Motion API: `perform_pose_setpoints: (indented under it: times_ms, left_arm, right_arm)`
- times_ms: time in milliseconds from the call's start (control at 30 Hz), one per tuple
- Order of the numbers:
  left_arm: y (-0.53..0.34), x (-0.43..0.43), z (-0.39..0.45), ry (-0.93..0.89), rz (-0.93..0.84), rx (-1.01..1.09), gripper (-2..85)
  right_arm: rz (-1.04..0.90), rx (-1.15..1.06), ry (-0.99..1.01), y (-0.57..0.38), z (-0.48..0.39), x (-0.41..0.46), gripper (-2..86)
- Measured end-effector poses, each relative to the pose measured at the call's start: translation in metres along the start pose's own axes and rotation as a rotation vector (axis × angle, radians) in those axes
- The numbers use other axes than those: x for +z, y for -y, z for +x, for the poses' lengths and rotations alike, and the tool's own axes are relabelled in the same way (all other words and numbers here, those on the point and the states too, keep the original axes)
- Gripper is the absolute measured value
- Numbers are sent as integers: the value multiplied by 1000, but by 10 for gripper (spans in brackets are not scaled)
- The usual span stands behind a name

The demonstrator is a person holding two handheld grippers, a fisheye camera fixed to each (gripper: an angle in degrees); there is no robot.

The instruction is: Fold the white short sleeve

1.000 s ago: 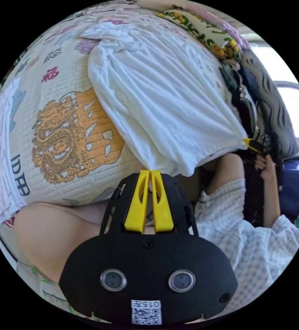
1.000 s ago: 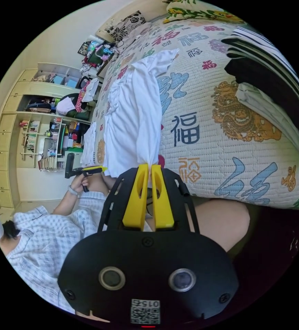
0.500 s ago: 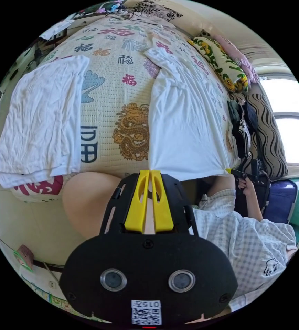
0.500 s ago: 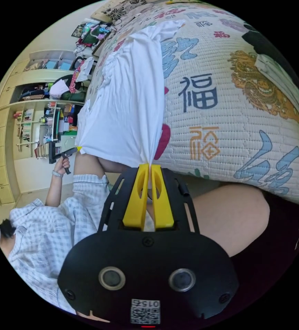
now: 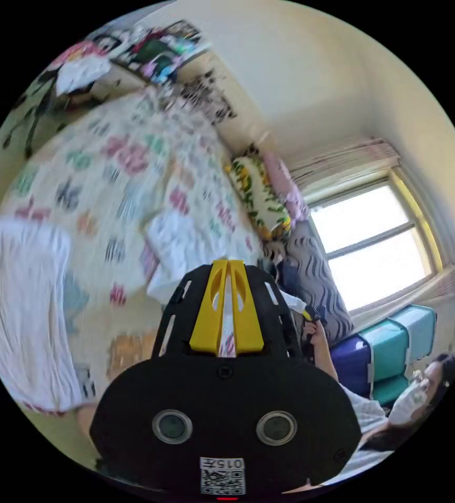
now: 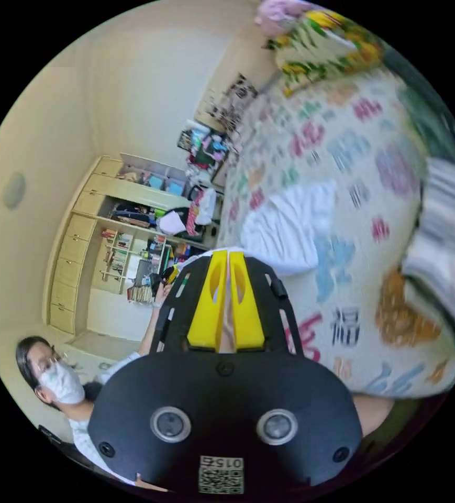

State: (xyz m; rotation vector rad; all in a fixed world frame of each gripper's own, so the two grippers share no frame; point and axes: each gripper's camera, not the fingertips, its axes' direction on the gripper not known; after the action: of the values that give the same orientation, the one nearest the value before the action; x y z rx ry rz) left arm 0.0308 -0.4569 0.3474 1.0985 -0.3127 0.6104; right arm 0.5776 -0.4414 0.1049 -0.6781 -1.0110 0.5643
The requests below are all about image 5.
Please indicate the white ribbed cloth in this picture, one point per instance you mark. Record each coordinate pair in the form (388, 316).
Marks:
(27, 306)

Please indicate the white short sleeve shirt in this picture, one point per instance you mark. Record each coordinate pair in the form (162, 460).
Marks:
(180, 243)

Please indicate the person's body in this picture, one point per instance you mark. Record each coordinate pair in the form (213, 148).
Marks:
(404, 408)

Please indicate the window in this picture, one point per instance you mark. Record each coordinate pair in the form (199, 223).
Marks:
(372, 243)

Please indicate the zebra striped blanket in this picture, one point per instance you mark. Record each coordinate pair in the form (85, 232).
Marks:
(317, 275)

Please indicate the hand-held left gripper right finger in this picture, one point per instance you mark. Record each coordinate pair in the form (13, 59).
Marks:
(249, 326)

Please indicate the pink pillow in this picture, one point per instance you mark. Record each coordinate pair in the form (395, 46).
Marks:
(286, 184)

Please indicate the yellow and green floral pillow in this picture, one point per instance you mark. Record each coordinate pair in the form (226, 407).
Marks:
(258, 196)

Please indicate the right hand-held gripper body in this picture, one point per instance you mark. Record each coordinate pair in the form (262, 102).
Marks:
(313, 314)

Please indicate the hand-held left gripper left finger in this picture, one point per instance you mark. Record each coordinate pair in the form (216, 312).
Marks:
(205, 326)

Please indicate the purple storage box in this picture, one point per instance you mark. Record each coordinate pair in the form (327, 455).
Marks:
(349, 361)

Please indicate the teal storage box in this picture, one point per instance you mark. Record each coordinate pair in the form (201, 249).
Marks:
(396, 346)

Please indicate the person's right forearm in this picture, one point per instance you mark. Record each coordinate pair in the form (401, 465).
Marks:
(329, 361)

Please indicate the cluttered shelf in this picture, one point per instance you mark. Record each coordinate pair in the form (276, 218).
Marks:
(160, 47)

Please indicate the bed with printed sheet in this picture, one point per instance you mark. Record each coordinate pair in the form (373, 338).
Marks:
(105, 188)

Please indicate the pile of clothes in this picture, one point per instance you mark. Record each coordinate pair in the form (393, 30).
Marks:
(80, 68)

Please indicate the person's right hand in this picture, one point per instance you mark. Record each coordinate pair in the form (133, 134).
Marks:
(316, 334)

